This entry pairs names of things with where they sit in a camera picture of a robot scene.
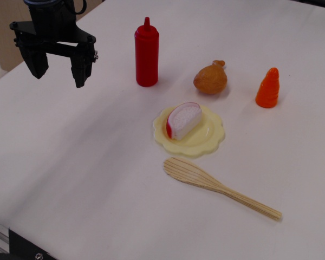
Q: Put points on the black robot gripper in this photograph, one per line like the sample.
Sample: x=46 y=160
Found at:
x=54 y=22

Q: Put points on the red and white toy sushi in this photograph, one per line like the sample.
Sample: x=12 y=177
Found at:
x=183 y=119

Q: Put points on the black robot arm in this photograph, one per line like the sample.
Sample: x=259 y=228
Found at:
x=60 y=49

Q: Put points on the pale yellow scalloped plate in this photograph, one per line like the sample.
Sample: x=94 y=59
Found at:
x=203 y=139

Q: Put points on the red squeeze ketchup bottle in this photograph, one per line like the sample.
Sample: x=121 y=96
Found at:
x=146 y=54

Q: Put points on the brown toy chicken drumstick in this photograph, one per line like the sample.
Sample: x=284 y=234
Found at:
x=211 y=79

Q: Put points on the wooden spatula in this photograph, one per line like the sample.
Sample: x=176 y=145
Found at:
x=187 y=172

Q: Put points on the orange toy carrot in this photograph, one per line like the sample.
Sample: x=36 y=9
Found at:
x=268 y=93

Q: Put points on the black metal corner bracket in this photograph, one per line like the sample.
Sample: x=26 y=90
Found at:
x=24 y=249

